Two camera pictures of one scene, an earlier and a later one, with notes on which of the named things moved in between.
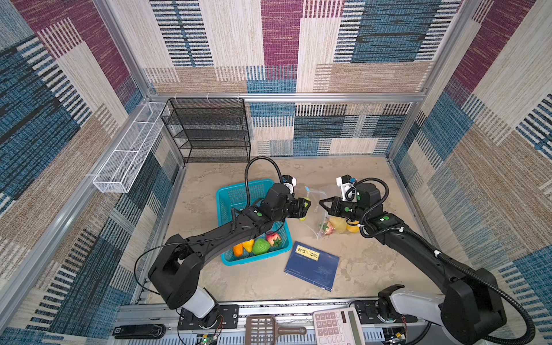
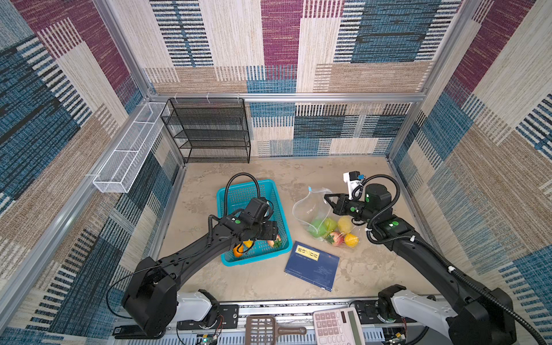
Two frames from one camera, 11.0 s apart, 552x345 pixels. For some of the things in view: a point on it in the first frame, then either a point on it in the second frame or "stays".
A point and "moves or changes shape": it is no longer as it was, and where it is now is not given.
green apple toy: x=260 y=246 -> x=317 y=228
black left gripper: x=291 y=200 -> x=272 y=230
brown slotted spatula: x=262 y=330 stays
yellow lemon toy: x=353 y=228 -> x=351 y=240
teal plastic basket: x=234 y=198 stays
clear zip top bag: x=318 y=219 moves or changes shape
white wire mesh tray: x=126 y=162 stays
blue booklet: x=313 y=266 stays
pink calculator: x=338 y=326 stays
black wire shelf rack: x=209 y=130 stays
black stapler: x=139 y=331 stays
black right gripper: x=334 y=209 stays
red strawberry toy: x=328 y=228 -> x=338 y=238
